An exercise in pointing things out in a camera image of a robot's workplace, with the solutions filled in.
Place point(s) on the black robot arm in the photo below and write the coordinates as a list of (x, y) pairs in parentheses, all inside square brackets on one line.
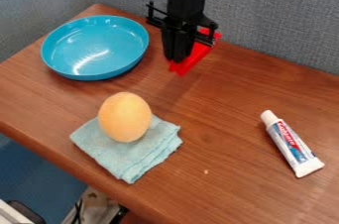
[(184, 26)]

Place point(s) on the white toothpaste tube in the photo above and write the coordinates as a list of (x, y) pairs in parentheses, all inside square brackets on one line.
[(298, 155)]

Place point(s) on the blue plate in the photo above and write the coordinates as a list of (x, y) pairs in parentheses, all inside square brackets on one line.
[(95, 48)]

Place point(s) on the light blue folded cloth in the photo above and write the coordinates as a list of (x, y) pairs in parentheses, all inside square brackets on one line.
[(128, 160)]

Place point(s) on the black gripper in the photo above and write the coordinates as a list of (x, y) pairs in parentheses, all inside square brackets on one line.
[(184, 25)]

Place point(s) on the red rectangular block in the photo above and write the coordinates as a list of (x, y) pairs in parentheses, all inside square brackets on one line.
[(199, 52)]

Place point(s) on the grey object under table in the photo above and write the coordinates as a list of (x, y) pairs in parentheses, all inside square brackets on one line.
[(98, 207)]

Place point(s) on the orange egg-shaped object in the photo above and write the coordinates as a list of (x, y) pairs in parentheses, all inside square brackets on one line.
[(124, 117)]

